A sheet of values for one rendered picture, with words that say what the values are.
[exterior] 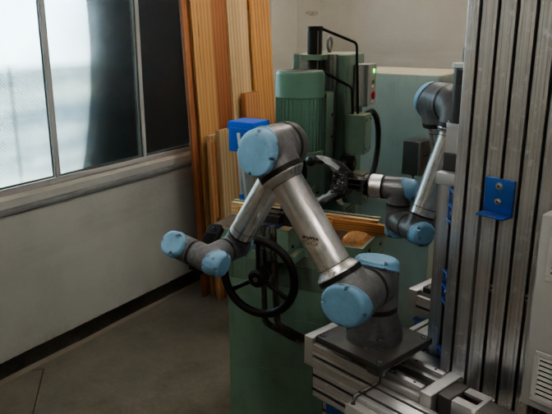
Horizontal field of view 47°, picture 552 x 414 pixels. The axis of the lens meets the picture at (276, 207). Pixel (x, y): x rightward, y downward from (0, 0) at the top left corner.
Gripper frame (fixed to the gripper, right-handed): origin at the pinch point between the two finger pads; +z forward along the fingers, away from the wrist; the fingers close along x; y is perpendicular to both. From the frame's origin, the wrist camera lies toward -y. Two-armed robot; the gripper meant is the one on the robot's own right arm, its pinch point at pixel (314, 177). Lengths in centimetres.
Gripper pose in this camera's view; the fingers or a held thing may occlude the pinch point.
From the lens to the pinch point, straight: 215.8
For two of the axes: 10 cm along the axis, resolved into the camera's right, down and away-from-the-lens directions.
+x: -0.8, 9.9, 1.3
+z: -9.1, -1.3, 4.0
